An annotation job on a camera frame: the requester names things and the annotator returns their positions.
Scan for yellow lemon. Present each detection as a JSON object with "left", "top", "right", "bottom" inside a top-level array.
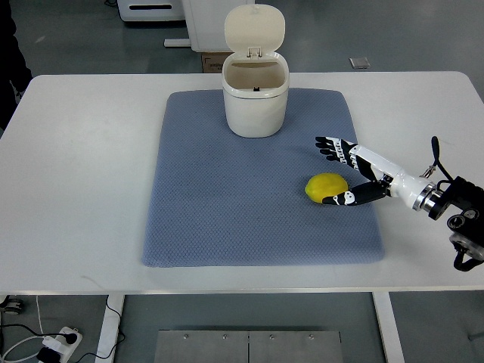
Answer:
[{"left": 304, "top": 173, "right": 349, "bottom": 203}]

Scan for grey caster wheel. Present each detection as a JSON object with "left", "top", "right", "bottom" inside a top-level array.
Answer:
[{"left": 0, "top": 295, "right": 24, "bottom": 315}]

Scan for small grey floor plate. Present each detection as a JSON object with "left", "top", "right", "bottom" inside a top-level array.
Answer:
[{"left": 349, "top": 57, "right": 371, "bottom": 70}]

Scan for white appliance with black slot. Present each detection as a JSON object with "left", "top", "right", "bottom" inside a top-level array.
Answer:
[{"left": 116, "top": 0, "right": 185, "bottom": 22}]

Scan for dark clothed person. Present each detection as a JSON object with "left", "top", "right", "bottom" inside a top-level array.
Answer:
[{"left": 1, "top": 1, "right": 33, "bottom": 131}]

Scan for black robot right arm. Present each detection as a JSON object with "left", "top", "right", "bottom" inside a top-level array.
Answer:
[{"left": 416, "top": 176, "right": 483, "bottom": 272}]

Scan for grey metal base plate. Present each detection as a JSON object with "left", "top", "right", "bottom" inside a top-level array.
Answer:
[{"left": 154, "top": 330, "right": 343, "bottom": 362}]

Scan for white table leg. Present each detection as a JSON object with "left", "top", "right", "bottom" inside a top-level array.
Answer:
[
  {"left": 95, "top": 293, "right": 125, "bottom": 363},
  {"left": 372, "top": 292, "right": 405, "bottom": 363}
]

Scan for brown cardboard box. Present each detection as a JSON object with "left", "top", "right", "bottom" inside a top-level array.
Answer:
[{"left": 201, "top": 52, "right": 231, "bottom": 73}]

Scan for white power strip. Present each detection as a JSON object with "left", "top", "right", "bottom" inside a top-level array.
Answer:
[{"left": 42, "top": 327, "right": 82, "bottom": 362}]

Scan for black power plug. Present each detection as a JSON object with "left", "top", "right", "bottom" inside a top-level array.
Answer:
[{"left": 36, "top": 347, "right": 61, "bottom": 363}]

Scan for white floor cable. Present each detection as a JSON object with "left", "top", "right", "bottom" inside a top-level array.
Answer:
[{"left": 0, "top": 295, "right": 50, "bottom": 363}]

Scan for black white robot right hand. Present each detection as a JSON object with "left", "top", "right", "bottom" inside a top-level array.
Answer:
[{"left": 313, "top": 137, "right": 436, "bottom": 210}]

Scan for cream trash bin with lid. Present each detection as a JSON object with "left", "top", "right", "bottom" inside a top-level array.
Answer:
[{"left": 222, "top": 4, "right": 290, "bottom": 138}]

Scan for right white table leg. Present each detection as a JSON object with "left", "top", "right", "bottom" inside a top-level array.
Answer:
[{"left": 372, "top": 292, "right": 405, "bottom": 363}]

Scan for black floor cable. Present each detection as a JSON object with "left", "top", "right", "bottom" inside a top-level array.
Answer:
[{"left": 0, "top": 294, "right": 126, "bottom": 363}]

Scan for left white table leg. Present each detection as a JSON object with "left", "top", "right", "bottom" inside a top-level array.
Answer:
[{"left": 95, "top": 293, "right": 125, "bottom": 363}]

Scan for blue textured cloth mat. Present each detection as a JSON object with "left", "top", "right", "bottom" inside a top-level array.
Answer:
[{"left": 142, "top": 88, "right": 384, "bottom": 268}]

